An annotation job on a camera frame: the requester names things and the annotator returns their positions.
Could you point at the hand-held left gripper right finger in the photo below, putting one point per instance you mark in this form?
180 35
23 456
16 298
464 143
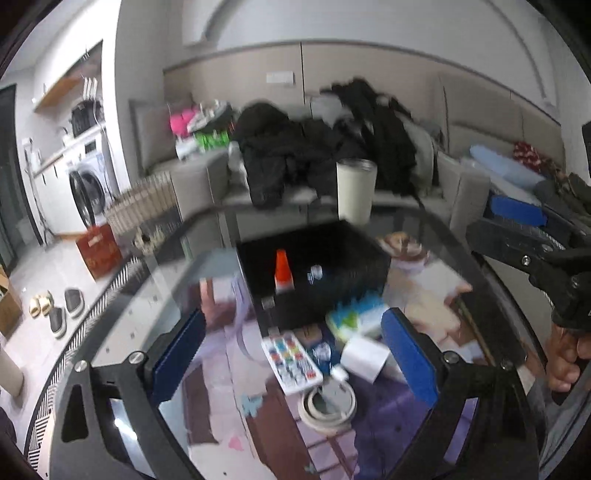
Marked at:
408 355

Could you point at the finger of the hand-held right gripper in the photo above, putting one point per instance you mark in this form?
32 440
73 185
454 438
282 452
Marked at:
517 211
503 244

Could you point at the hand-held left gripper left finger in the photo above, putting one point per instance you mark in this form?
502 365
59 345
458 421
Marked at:
180 355

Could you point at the white charger plug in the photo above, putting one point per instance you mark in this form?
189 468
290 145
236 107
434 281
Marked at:
364 357

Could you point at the green blue tissue pack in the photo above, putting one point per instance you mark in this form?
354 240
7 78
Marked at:
355 318

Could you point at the remote with coloured buttons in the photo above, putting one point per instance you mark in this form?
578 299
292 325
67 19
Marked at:
291 362

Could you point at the black storage box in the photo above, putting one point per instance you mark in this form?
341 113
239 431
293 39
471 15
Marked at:
318 258

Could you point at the person's right hand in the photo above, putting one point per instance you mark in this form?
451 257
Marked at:
561 355

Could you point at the printed mat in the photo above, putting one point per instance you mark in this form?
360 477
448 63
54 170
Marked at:
221 350

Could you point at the light blue roll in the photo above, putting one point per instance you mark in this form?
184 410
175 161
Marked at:
505 164

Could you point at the dark grey cloth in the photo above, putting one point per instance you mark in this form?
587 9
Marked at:
568 194

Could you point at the red patterned cloth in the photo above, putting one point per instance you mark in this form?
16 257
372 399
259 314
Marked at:
533 157

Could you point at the small white case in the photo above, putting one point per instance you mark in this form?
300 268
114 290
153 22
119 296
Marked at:
339 372

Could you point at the beige cup lid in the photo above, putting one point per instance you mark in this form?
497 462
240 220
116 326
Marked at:
328 410

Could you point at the grey slipper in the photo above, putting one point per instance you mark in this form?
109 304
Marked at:
57 322
74 302

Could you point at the black white patterned rug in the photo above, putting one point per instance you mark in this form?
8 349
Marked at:
60 369

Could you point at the dog print bag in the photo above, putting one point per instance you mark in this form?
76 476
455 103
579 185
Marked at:
144 240

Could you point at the small round lid bottle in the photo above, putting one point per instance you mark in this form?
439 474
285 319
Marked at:
315 273

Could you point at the red gift box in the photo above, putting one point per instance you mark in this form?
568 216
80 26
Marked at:
99 251

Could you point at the orange capped tube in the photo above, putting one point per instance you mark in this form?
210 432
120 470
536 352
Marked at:
282 272

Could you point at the beige slipper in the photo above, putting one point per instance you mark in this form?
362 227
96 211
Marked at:
36 309
46 301

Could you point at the wicker basket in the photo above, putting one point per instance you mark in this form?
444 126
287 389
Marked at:
143 203

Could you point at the black clothing pile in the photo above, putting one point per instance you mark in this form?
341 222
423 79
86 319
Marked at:
383 129

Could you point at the white cup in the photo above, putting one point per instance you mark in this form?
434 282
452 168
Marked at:
355 189

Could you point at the white cylinder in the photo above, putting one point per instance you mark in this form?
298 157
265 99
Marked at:
10 374

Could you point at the grey sofa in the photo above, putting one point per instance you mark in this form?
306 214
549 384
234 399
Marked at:
203 184

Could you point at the cardboard box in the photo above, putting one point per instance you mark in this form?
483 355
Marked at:
9 304

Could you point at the white washing machine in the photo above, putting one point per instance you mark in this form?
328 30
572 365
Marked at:
90 180

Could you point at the white cloth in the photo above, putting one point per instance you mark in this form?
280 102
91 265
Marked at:
238 164

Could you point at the white base cabinet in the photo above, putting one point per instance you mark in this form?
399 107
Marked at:
51 198

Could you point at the green bag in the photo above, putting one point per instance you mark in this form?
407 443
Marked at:
211 140

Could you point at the grey cushion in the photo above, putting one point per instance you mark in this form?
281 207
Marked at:
154 138

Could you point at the black puffer jacket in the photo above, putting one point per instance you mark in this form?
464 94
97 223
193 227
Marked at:
286 152

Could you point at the pink plush toy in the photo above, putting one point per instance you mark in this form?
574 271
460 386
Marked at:
181 122

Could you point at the round patterned disc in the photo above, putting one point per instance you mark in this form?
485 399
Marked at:
212 115

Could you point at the black countertop appliance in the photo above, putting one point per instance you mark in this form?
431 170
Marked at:
83 117

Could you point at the white wall socket plate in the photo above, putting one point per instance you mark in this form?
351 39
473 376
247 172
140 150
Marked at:
280 77

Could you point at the wooden wall shelf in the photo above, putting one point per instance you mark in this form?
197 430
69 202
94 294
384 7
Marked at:
57 94

